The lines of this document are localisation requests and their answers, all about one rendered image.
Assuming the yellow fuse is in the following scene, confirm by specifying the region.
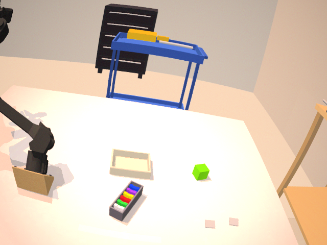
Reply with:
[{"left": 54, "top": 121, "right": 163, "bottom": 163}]
[{"left": 123, "top": 191, "right": 134, "bottom": 200}]

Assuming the red fuse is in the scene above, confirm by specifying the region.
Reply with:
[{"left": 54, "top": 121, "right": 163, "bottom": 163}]
[{"left": 120, "top": 195, "right": 131, "bottom": 204}]

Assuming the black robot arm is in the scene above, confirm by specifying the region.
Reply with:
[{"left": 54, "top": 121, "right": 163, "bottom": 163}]
[{"left": 0, "top": 7, "right": 55, "bottom": 175}]

